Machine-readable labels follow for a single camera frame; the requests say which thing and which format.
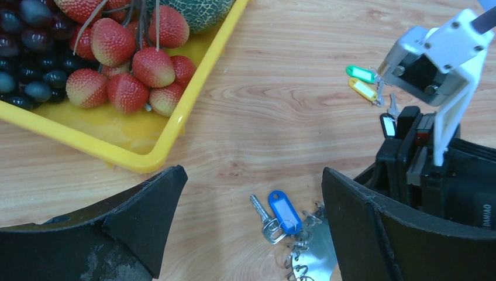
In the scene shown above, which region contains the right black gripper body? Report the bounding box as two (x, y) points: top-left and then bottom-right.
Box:
(355, 106), (495, 229)

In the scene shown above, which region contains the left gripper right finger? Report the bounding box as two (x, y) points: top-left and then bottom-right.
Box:
(321, 167), (495, 280)

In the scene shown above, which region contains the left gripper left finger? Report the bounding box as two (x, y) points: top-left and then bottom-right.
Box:
(1, 165), (188, 280)

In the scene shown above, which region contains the blue tag key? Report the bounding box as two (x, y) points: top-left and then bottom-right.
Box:
(250, 190), (302, 245)

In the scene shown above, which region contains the black tag key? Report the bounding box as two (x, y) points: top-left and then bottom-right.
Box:
(380, 93), (399, 139)

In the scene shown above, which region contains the yellow plastic tray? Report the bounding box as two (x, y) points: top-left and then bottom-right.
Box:
(1, 1), (247, 173)

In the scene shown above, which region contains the green tag key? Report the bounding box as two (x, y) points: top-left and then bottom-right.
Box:
(345, 65), (381, 84)

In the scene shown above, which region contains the red lychee cluster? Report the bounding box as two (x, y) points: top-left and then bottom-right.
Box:
(56, 1), (197, 116)

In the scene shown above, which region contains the dark purple grape bunch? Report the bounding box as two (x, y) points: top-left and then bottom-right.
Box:
(1, 1), (99, 110)

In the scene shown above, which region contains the green netted melon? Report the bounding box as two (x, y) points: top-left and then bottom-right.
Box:
(159, 0), (235, 34)

